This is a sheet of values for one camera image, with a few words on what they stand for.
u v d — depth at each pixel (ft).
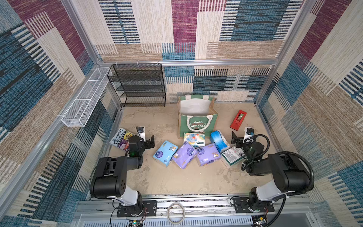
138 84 3.57
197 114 3.14
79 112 2.34
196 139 3.06
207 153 2.86
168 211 2.34
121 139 3.18
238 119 3.41
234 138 2.77
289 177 1.48
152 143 2.86
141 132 2.66
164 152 2.84
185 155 2.77
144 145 2.73
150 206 2.45
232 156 2.81
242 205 2.43
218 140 2.94
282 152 1.76
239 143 2.66
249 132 2.49
